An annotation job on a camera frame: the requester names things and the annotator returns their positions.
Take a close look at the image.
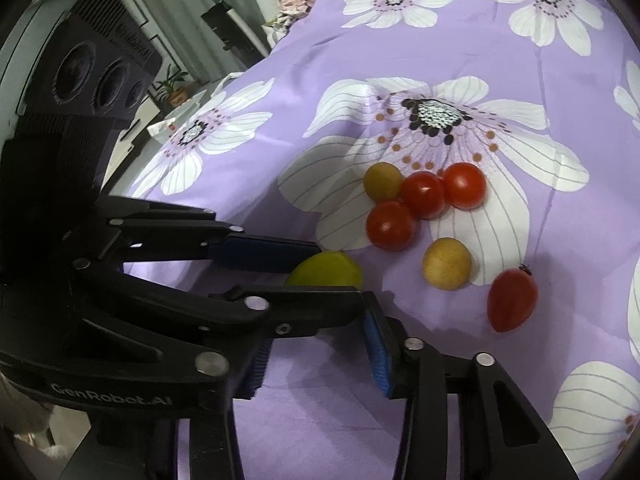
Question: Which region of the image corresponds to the pink fabric bundle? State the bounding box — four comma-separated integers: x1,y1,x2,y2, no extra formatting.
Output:
264,0,317,40

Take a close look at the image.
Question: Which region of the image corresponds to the tan longan fruit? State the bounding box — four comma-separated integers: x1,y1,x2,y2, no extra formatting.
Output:
362,162,405,204
422,237,473,290

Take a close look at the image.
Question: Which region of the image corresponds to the green lime fruit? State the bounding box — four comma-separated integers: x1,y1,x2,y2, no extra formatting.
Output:
284,252,363,288

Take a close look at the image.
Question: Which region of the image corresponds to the purple floral tablecloth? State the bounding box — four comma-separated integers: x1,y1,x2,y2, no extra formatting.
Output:
129,0,639,479

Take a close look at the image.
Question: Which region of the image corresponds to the black camera box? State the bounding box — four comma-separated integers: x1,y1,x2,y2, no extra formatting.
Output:
1,0,162,191

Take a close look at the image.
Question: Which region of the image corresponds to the small potted plant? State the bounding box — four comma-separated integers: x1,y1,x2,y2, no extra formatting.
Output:
155,64,189,103

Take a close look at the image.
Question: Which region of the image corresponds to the oval red cherry tomato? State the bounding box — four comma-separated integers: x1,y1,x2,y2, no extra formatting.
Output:
487,264,539,333

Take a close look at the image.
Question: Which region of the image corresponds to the black phone stand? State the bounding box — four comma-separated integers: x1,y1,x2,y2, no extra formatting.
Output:
202,0,269,68

